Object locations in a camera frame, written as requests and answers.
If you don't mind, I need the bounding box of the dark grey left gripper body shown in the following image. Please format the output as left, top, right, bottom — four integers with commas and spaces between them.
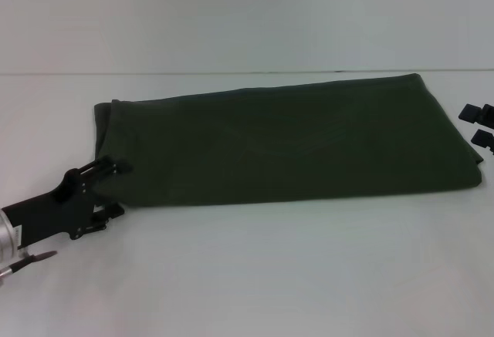
2, 169, 102, 250

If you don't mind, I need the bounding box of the dark green t-shirt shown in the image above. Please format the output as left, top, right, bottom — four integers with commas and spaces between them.
93, 72, 486, 210

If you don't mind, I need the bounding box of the dark red left arm cable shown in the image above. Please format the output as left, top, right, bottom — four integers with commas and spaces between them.
0, 250, 59, 281

